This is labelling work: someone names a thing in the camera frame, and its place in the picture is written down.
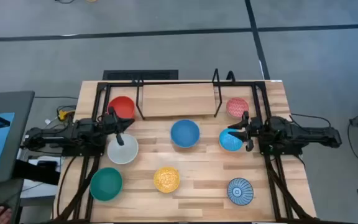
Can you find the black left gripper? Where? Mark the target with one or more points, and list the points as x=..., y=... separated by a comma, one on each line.
x=112, y=127

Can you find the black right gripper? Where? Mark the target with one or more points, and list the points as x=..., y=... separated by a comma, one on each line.
x=255, y=135

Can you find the cyan bowl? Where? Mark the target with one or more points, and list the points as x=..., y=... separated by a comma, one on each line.
x=228, y=143

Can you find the white bowl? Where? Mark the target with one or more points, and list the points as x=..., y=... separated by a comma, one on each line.
x=126, y=154

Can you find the red leaf-patterned bowl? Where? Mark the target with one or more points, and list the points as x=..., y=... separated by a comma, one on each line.
x=236, y=106

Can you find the green bowl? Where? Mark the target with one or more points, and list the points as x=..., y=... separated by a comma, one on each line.
x=106, y=184

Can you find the blue radial-striped bowl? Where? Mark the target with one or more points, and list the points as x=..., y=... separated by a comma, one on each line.
x=240, y=191

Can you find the yellow bowl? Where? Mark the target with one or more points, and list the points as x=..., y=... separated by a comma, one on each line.
x=166, y=180

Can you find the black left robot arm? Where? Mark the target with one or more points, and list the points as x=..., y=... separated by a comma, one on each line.
x=73, y=133

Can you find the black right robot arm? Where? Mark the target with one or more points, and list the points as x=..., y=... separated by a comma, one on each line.
x=306, y=133

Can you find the black floor vent grille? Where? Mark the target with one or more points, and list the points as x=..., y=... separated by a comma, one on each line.
x=140, y=75

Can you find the black rectangular case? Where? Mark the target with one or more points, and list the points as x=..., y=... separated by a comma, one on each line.
x=36, y=172

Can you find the white paper sheet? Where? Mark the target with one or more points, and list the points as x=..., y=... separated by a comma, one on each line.
x=39, y=190

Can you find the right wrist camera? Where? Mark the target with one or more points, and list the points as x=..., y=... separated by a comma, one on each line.
x=258, y=124

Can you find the black metal table frame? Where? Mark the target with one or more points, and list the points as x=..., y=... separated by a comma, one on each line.
x=244, y=83

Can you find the wooden shelf with black frame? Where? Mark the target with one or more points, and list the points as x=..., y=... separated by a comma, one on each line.
x=179, y=99

